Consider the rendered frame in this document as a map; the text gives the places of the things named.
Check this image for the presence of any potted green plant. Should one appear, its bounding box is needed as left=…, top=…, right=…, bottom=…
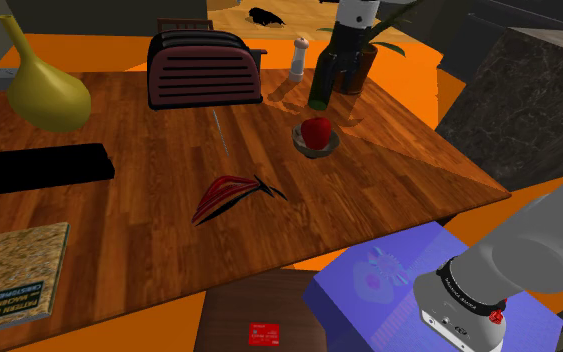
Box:
left=315, top=0, right=429, bottom=97

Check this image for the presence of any white pepper mill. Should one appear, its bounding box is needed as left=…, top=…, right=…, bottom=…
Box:
left=287, top=36, right=311, bottom=84

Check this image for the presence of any dark green bottle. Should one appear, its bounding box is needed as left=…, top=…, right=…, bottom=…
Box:
left=307, top=48, right=342, bottom=111

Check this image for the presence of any black lump on floor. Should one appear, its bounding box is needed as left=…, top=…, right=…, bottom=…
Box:
left=247, top=6, right=287, bottom=28

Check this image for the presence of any red apple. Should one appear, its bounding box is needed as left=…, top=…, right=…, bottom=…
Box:
left=300, top=116, right=334, bottom=151

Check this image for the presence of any grey bowl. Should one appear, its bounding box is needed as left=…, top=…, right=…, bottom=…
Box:
left=291, top=121, right=342, bottom=160

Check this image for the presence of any dark red toaster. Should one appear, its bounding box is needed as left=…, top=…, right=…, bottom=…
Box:
left=146, top=29, right=269, bottom=111

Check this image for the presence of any wooden chair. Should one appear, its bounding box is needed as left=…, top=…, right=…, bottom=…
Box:
left=156, top=17, right=215, bottom=34

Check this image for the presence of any dark marble counter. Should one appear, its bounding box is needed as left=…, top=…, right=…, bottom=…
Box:
left=434, top=14, right=563, bottom=193

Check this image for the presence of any blue patterned robot stand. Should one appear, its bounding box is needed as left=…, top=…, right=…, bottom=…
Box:
left=302, top=221, right=563, bottom=352

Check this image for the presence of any wooden table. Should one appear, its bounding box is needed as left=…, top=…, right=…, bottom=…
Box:
left=0, top=68, right=513, bottom=352

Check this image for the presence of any dark brown chair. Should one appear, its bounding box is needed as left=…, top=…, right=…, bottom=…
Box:
left=192, top=267, right=329, bottom=352

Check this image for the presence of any red card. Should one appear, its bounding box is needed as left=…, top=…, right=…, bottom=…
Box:
left=247, top=322, right=281, bottom=348

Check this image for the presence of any yellow long-necked vase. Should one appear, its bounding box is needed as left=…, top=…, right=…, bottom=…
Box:
left=0, top=13, right=93, bottom=133

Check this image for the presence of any flat black bar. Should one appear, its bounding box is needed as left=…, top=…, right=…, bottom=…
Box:
left=0, top=142, right=116, bottom=199

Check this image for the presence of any brown speckled book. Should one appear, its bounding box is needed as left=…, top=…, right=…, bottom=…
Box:
left=0, top=222, right=72, bottom=340

